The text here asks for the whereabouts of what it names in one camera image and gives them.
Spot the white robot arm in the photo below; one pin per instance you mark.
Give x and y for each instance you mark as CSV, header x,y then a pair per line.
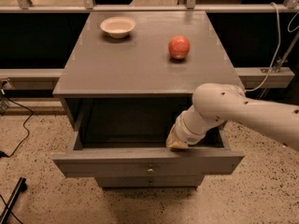
x,y
213,104

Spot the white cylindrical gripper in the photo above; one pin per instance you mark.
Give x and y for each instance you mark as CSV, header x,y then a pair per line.
x,y
187,132

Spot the grey drawer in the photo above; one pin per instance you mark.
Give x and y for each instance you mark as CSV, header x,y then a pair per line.
x,y
125,137
145,182

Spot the red apple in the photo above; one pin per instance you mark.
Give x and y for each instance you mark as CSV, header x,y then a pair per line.
x,y
179,47

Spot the grey bottom drawer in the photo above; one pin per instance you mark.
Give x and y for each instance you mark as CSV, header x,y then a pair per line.
x,y
145,182

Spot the grey top drawer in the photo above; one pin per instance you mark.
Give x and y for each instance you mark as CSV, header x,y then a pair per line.
x,y
125,137

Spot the grey wooden drawer cabinet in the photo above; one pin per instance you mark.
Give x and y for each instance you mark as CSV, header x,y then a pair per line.
x,y
140,66

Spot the metal railing frame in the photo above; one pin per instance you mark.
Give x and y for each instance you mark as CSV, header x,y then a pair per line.
x,y
252,78

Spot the black stand leg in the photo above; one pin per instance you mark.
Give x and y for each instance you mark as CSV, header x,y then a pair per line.
x,y
20,187

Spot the white ceramic bowl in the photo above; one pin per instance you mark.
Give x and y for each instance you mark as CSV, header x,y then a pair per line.
x,y
118,27

